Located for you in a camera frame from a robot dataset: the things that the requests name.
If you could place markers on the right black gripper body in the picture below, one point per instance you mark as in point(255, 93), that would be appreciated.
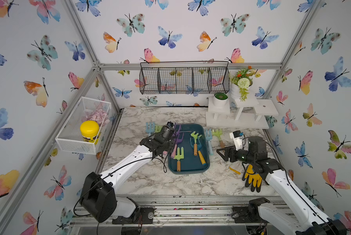
point(242, 156)

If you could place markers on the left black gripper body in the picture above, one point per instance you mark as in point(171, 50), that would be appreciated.
point(168, 146)

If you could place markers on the light blue fork rake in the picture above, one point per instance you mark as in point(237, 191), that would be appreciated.
point(150, 128)

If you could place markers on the green rake wooden handle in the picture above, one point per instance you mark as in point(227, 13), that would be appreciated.
point(217, 133)
point(196, 137)

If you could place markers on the teal plastic storage box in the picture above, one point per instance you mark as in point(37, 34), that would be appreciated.
point(191, 164)

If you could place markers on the purple fork pink handle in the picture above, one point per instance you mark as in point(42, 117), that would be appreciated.
point(178, 139)

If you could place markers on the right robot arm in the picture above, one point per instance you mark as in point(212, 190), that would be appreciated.
point(310, 220)

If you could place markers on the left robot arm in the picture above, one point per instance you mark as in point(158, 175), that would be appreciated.
point(98, 195)

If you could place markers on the yellow glove cuff strip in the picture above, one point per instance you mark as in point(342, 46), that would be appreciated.
point(237, 172)

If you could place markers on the yellow black work glove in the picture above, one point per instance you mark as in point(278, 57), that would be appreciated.
point(252, 179)

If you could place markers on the white tiered plant stand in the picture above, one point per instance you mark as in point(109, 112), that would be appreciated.
point(250, 114)

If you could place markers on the small white pot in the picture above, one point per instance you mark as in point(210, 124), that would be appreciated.
point(220, 99)

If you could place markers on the pink flower bunch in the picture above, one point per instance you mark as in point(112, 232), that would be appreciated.
point(99, 116)

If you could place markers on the white pot with flowers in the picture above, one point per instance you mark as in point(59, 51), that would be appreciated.
point(240, 83)

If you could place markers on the yellow lidded jar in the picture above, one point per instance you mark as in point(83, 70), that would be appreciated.
point(90, 131)

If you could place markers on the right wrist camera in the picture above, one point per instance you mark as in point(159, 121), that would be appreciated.
point(237, 137)

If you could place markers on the teal rake yellow handle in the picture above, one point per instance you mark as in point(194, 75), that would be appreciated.
point(199, 153)

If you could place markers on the white mesh wall basket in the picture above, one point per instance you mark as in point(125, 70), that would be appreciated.
point(69, 138)

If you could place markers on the black wire wall basket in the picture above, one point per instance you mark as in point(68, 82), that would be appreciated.
point(184, 78)

